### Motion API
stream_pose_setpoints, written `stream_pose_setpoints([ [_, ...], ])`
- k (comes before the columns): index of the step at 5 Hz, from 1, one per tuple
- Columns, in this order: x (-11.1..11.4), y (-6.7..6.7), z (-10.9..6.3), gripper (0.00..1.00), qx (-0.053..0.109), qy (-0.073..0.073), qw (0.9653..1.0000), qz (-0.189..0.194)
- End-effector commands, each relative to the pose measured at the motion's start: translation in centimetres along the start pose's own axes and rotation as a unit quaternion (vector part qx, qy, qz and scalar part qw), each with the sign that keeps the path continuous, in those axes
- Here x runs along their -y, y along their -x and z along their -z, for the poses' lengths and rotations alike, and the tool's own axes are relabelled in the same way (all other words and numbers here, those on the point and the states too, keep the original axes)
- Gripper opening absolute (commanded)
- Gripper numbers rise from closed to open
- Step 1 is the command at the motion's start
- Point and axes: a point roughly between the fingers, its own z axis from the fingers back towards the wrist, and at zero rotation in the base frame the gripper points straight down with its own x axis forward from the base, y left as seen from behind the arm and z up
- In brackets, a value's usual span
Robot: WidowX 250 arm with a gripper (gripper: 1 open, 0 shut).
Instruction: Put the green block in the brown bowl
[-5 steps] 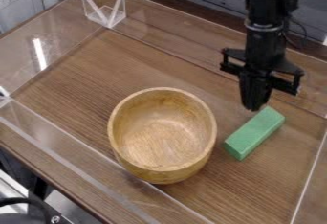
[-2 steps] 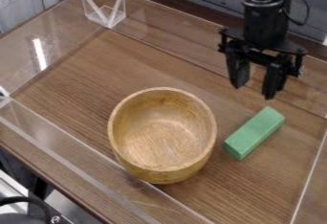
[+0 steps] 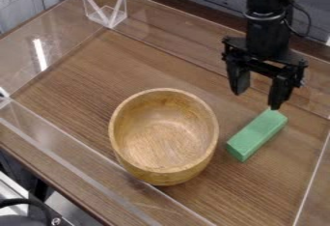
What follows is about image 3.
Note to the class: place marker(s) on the brown wooden bowl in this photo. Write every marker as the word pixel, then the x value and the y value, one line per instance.
pixel 163 133

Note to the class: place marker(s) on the clear acrylic corner bracket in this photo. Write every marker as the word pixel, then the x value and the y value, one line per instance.
pixel 107 16

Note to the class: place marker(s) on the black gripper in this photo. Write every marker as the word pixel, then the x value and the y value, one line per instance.
pixel 242 62

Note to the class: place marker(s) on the green rectangular block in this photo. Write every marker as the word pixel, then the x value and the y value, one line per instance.
pixel 254 135

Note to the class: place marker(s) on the clear acrylic tray enclosure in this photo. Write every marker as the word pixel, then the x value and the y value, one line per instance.
pixel 68 70

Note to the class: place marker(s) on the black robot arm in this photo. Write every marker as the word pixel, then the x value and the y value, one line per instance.
pixel 262 51

